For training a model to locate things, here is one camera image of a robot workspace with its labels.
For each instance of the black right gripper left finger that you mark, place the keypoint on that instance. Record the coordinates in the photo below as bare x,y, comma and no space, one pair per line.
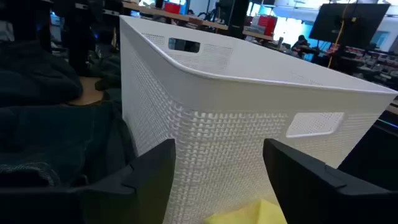
155,186

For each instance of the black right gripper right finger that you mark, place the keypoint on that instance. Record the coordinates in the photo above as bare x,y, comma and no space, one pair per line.
298,186

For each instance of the yellow green cloth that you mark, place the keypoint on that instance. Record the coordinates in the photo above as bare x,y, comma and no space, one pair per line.
248,216

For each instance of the blue denim jeans yellow stitching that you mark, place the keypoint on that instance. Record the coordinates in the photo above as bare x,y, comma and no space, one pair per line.
62,140

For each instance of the dark teal garment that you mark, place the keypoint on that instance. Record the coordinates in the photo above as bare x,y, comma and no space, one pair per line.
109,71

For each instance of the dark navy jeans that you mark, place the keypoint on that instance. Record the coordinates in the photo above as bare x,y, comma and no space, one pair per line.
31,74

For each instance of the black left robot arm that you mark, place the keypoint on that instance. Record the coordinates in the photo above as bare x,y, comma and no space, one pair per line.
77,37

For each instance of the white perforated plastic basket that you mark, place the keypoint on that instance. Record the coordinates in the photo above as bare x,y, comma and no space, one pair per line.
217,140

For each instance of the person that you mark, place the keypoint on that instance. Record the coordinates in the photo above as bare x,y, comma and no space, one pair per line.
301,43

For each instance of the red box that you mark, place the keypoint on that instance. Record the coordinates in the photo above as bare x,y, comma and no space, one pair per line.
172,8
267,25

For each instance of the black monitor screen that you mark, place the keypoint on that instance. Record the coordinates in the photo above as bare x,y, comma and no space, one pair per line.
367,28

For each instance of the tall black column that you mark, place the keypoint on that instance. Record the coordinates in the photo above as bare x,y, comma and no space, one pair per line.
238,18

